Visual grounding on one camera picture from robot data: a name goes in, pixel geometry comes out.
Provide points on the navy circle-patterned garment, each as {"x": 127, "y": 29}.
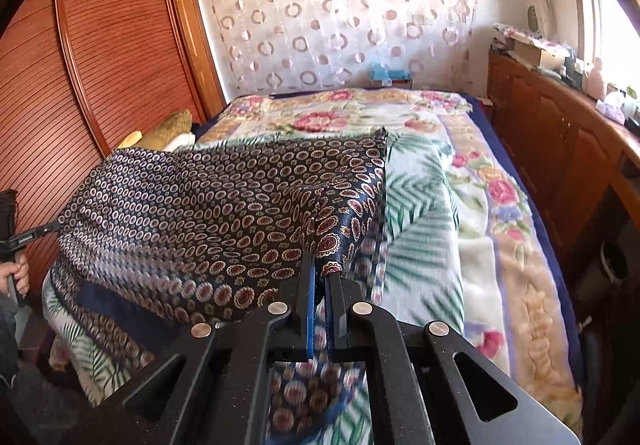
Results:
{"x": 200, "y": 205}

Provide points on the person's left hand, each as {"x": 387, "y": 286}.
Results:
{"x": 24, "y": 275}

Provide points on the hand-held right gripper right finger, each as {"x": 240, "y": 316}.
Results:
{"x": 336, "y": 325}

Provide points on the floral blanket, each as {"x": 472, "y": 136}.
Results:
{"x": 500, "y": 235}

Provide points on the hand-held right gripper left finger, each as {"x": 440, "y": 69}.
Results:
{"x": 310, "y": 320}

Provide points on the green leaf print bedsheet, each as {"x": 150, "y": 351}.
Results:
{"x": 420, "y": 225}

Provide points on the black round appliance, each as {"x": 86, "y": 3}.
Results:
{"x": 612, "y": 265}

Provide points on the blue tissue box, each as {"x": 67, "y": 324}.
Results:
{"x": 390, "y": 75}

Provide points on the floral cloth bundle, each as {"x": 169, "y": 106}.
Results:
{"x": 515, "y": 32}

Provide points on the white kettle jug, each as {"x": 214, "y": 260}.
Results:
{"x": 595, "y": 80}

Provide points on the oval grey ornament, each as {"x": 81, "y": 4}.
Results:
{"x": 533, "y": 17}

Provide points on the person's grey trousers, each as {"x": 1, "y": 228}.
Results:
{"x": 7, "y": 340}

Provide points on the wooden slatted wardrobe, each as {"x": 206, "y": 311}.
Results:
{"x": 110, "y": 50}

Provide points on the yellow plush toy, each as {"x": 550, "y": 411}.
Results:
{"x": 170, "y": 125}

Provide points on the sheer circle-patterned curtain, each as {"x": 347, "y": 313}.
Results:
{"x": 325, "y": 15}

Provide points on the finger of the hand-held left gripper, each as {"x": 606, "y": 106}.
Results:
{"x": 35, "y": 234}

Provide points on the cardboard box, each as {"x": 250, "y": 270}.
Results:
{"x": 535, "y": 56}

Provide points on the wooden-framed window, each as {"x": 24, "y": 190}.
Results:
{"x": 605, "y": 25}

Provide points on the long wooden cabinet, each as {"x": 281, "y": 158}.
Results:
{"x": 550, "y": 125}

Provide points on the white tissue pack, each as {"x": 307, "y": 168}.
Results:
{"x": 612, "y": 107}

